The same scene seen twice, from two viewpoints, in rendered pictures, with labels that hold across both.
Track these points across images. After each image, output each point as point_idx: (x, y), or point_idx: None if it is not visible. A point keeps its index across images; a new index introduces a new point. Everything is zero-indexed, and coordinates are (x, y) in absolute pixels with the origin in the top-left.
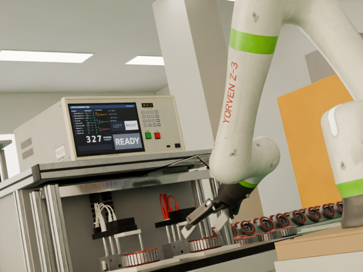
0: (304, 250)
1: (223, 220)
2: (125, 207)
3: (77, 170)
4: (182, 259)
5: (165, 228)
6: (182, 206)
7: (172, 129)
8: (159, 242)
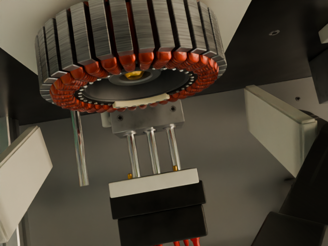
0: None
1: (10, 176)
2: (238, 230)
3: None
4: (264, 1)
5: None
6: (64, 241)
7: None
8: (144, 147)
